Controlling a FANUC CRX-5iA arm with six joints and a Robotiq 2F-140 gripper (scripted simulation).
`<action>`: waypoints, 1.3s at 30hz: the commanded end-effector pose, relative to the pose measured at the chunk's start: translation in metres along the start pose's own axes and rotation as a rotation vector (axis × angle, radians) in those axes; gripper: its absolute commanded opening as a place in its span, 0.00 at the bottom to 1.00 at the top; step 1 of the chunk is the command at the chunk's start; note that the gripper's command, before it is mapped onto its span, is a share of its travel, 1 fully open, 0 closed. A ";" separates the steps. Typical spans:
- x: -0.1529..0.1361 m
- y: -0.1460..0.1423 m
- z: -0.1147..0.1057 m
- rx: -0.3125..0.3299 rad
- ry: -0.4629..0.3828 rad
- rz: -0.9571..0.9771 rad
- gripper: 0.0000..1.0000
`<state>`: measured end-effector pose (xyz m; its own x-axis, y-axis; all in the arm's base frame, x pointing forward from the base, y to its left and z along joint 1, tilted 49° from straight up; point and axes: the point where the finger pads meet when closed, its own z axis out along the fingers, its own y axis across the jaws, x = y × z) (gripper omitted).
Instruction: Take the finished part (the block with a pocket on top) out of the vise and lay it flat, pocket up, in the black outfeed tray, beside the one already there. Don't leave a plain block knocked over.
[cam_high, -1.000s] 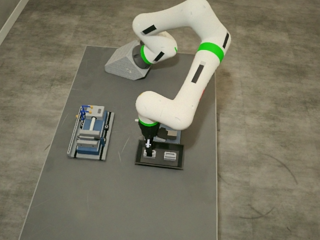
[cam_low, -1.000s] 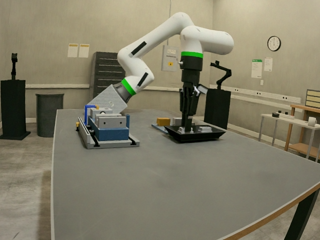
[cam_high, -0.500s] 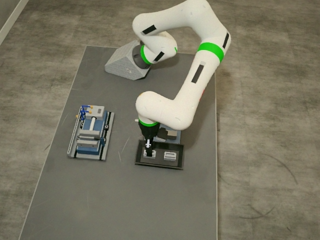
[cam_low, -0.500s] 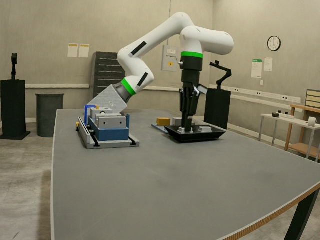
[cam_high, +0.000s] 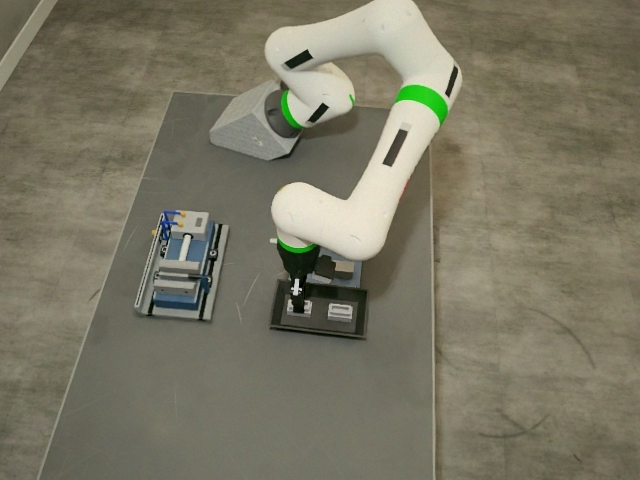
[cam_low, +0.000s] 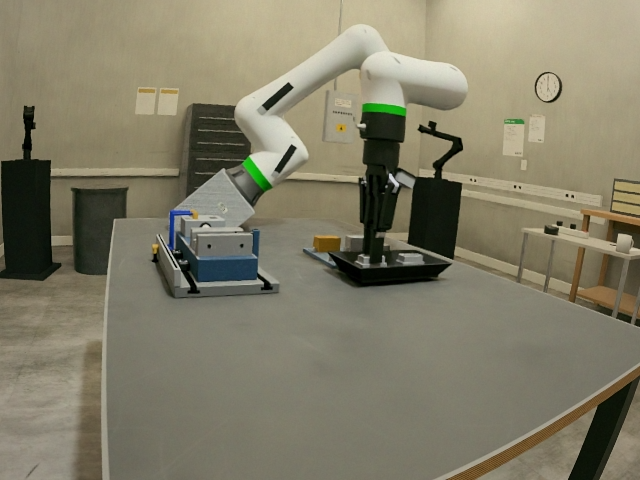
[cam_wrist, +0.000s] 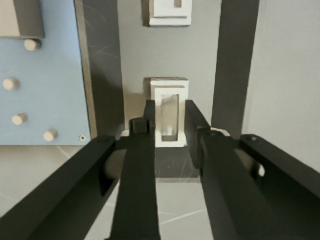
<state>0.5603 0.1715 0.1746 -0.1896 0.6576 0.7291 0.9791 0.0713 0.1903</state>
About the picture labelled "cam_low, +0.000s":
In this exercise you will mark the yellow-orange block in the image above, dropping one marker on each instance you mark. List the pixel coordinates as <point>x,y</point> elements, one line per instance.
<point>327,243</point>

